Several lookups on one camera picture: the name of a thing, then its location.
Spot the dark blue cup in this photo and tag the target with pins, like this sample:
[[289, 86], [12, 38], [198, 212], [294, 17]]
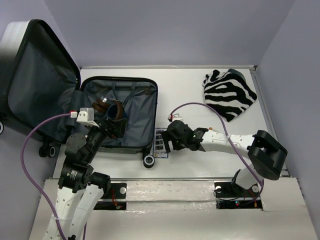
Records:
[[114, 112]]

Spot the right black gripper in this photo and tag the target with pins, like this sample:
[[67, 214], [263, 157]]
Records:
[[168, 136]]

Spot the black open suitcase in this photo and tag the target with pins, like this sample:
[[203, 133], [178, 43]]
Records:
[[40, 80]]

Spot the wrist white camera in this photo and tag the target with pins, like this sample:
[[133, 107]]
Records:
[[86, 117], [175, 117]]

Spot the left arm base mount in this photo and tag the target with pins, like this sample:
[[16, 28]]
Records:
[[115, 199]]

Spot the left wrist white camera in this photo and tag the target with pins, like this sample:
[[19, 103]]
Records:
[[86, 117]]

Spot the zebra striped cloth bag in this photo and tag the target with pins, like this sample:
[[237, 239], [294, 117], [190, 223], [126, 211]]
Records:
[[228, 93]]

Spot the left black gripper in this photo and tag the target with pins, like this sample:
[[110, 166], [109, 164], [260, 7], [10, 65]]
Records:
[[118, 129]]

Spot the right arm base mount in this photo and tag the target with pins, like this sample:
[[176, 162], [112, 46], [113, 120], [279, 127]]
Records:
[[232, 197]]

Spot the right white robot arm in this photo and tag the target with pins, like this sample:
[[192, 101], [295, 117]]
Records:
[[262, 155]]

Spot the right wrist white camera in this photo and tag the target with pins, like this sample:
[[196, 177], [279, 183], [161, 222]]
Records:
[[175, 117]]

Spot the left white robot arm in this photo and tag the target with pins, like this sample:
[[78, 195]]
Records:
[[79, 186]]

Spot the brown leather belt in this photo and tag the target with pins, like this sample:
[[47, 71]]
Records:
[[102, 104]]

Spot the clear blue pin package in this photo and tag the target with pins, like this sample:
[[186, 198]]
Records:
[[158, 147]]

